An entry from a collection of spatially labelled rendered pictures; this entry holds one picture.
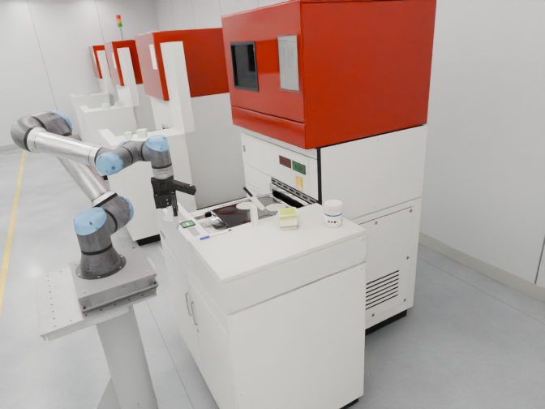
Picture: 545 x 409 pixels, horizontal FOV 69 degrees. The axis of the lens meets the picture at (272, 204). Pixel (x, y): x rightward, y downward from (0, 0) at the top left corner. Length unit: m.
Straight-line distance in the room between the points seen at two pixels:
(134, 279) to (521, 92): 2.38
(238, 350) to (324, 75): 1.14
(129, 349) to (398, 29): 1.82
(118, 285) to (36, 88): 8.15
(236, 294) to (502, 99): 2.14
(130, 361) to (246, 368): 0.56
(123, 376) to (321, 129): 1.37
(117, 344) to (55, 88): 8.06
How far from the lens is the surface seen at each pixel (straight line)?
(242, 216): 1.92
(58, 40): 9.54
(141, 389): 2.04
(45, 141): 1.60
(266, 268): 1.39
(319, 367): 1.82
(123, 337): 1.84
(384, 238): 2.23
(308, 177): 1.87
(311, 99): 1.72
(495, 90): 2.94
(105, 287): 1.60
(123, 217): 1.72
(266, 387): 1.71
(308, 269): 1.49
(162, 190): 1.56
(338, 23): 1.79
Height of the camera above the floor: 1.67
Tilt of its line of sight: 22 degrees down
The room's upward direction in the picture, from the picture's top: 4 degrees counter-clockwise
